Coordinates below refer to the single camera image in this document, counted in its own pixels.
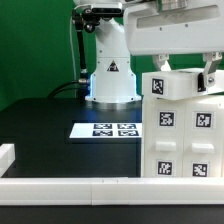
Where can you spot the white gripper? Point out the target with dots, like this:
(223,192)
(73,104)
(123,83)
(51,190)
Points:
(196,28)

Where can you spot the white cabinet top block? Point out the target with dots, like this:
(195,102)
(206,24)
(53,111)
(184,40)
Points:
(179,84)

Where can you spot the white cabinet door panel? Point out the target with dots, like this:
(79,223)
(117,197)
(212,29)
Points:
(167,140)
(204,138)

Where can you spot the white cabinet body box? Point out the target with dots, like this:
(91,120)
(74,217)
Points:
(149,123)

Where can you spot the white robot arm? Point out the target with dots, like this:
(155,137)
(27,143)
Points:
(112,81)

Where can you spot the white side fence block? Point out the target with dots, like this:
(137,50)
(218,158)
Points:
(7,157)

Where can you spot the white obstacle fence bar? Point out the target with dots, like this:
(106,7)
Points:
(111,191)

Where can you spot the grey depth camera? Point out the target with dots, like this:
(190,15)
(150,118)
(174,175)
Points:
(107,9)

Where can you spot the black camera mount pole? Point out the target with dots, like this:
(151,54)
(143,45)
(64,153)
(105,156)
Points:
(81,40)

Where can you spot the white AprilTag base plate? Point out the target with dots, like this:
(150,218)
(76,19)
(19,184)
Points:
(106,130)

